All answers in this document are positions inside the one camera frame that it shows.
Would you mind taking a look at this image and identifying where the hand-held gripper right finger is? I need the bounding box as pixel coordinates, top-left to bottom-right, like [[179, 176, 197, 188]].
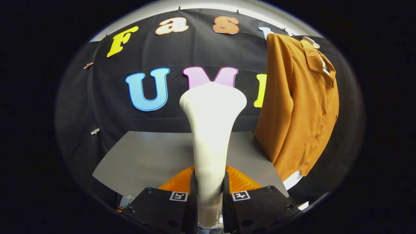
[[223, 165, 301, 234]]

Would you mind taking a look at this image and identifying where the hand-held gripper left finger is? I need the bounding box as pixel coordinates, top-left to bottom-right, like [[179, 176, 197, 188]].
[[122, 166, 199, 234]]

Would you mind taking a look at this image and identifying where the white garment steamer head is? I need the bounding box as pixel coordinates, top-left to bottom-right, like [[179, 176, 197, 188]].
[[179, 81, 247, 228]]

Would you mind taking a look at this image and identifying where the orange button-up shirt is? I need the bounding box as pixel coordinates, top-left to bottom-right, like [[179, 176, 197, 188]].
[[254, 33, 340, 182]]

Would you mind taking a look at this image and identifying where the white mannequin torso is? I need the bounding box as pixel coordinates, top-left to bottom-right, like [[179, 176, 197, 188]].
[[282, 36, 327, 191]]

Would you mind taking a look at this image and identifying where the grey cabinet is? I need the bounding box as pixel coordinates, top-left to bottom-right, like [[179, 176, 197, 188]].
[[92, 131, 290, 199]]

